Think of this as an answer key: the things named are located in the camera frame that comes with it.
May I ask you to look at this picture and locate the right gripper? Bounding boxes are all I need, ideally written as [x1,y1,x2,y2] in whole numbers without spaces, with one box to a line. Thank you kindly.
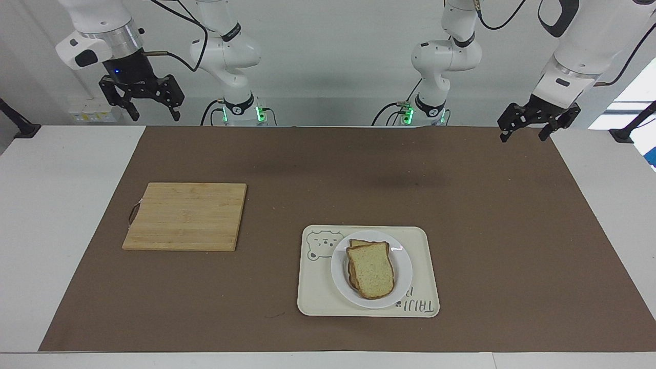
[98,49,186,122]

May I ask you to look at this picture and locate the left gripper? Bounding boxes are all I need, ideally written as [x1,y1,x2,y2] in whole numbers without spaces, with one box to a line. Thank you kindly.
[498,95,582,144]

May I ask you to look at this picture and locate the white round plate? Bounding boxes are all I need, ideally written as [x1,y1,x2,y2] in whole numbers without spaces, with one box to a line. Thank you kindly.
[331,230,413,310]

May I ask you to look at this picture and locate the white power strip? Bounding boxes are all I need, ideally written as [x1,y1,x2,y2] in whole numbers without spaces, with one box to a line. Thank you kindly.
[68,99,116,124]

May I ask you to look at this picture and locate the black stand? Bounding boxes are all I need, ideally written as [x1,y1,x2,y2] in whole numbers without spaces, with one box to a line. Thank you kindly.
[609,100,656,144]
[0,97,42,139]

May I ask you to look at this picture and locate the wooden cutting board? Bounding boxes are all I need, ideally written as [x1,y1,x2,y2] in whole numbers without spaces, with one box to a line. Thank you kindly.
[122,182,248,252]

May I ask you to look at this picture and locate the bread slice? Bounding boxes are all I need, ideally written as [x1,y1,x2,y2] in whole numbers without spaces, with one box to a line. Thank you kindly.
[347,239,378,293]
[346,242,396,300]

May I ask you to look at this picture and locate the cream tray with bear print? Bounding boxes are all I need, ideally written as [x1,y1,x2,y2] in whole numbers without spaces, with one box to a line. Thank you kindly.
[297,225,440,318]

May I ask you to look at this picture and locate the black cable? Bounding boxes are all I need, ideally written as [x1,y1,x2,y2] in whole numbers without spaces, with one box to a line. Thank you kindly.
[141,0,209,73]
[593,28,656,88]
[200,99,227,127]
[475,0,528,31]
[371,77,424,127]

